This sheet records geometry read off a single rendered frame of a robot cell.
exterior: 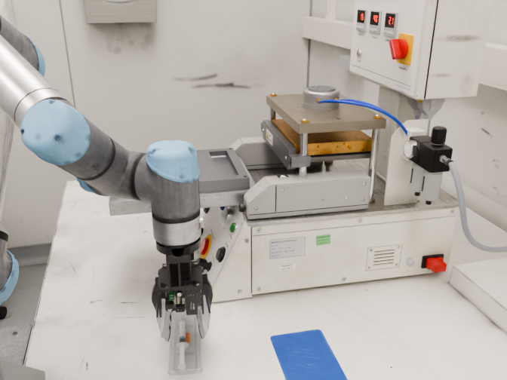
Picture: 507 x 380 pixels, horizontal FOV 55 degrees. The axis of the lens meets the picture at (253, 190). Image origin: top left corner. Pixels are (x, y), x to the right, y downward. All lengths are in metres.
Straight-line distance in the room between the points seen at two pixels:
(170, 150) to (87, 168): 0.12
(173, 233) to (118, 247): 0.53
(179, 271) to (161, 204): 0.11
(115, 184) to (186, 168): 0.11
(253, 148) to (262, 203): 0.28
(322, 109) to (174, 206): 0.45
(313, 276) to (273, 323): 0.14
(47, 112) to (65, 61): 1.85
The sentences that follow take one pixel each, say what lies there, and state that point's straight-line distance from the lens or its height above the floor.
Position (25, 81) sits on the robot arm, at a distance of 0.75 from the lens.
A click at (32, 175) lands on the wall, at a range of 2.67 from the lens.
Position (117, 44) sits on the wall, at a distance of 2.49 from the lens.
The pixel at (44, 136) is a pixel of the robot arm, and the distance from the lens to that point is 0.65.
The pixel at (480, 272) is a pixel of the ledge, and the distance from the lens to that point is 1.14.
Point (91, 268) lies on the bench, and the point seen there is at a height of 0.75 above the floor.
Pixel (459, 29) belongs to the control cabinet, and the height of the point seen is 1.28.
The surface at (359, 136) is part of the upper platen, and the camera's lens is 1.05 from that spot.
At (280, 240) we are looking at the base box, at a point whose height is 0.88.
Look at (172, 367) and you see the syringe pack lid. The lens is 0.86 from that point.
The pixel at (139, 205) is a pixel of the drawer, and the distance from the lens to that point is 0.97.
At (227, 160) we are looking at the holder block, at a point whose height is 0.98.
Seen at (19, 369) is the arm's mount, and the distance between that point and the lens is 0.77.
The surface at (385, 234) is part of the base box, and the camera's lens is 1.06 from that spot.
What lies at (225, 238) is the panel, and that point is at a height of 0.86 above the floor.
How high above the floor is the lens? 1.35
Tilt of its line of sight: 23 degrees down
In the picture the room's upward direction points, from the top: straight up
